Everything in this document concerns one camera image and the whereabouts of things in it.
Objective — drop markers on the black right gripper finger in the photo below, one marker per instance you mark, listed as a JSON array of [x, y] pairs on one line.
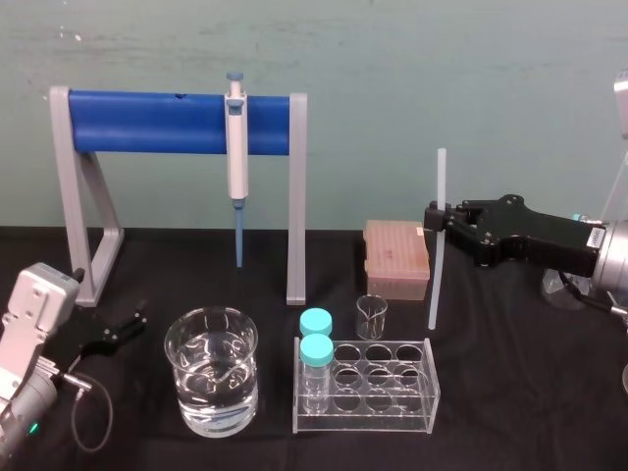
[[463, 240], [466, 206]]

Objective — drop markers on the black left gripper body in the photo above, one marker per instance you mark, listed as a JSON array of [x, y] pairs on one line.
[[88, 329]]

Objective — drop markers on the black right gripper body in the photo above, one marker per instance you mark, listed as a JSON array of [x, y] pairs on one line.
[[539, 235]]

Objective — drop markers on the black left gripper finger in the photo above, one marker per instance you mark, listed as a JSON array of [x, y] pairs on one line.
[[130, 319], [115, 343]]

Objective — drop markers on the translucent white stirring rod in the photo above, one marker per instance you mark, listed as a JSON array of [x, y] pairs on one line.
[[441, 172]]

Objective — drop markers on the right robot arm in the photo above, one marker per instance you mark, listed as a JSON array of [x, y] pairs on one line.
[[613, 255]]

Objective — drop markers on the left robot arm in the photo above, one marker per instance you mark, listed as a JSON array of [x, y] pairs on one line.
[[29, 319]]

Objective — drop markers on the clear glass flask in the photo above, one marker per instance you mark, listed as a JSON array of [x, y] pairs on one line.
[[554, 289]]

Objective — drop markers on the brown pipette tip box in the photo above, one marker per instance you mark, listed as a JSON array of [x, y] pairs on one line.
[[395, 255]]

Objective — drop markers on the large glass beaker with water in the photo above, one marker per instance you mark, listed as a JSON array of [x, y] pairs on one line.
[[211, 378]]

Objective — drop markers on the small empty glass beaker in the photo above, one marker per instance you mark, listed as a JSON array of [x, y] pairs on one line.
[[372, 319]]

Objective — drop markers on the clear acrylic tube rack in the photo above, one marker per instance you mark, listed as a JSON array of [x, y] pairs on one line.
[[427, 387]]

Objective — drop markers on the black table cloth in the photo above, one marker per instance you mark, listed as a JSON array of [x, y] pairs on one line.
[[490, 392]]

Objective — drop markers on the clear glass vessel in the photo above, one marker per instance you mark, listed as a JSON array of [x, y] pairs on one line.
[[625, 380]]

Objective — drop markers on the clear tube with teal cap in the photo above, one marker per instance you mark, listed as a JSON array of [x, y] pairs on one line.
[[316, 321], [316, 350]]

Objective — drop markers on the white and blue pipette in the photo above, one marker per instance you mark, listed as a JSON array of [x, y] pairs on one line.
[[238, 157]]

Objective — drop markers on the grey and blue pipette stand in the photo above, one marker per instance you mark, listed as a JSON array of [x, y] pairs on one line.
[[147, 122]]

